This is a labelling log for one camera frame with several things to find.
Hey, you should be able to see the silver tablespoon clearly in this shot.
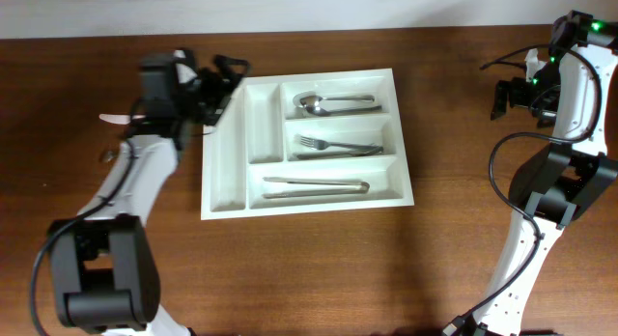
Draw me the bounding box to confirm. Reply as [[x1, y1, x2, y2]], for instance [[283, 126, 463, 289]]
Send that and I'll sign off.
[[303, 105, 382, 118], [293, 92, 376, 108]]

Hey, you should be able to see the small dark metal teaspoon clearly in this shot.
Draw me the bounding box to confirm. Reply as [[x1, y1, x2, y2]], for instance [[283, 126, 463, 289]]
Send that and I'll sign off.
[[98, 150, 117, 163]]

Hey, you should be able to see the silver fork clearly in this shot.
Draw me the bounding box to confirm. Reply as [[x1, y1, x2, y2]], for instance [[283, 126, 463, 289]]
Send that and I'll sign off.
[[295, 146, 383, 160], [295, 135, 377, 151]]

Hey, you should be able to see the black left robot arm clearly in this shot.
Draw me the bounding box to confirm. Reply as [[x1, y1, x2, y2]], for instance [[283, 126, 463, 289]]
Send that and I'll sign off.
[[31, 48, 251, 335]]

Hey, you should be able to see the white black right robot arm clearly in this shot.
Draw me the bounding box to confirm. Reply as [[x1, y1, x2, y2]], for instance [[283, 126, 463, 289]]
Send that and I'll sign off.
[[442, 11, 617, 335]]

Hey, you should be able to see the pink plastic knife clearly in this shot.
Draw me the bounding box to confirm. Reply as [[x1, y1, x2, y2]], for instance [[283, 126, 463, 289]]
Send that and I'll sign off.
[[98, 114, 145, 126]]

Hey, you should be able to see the white plastic cutlery tray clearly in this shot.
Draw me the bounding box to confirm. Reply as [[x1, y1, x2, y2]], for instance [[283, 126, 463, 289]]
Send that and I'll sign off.
[[201, 69, 414, 220]]

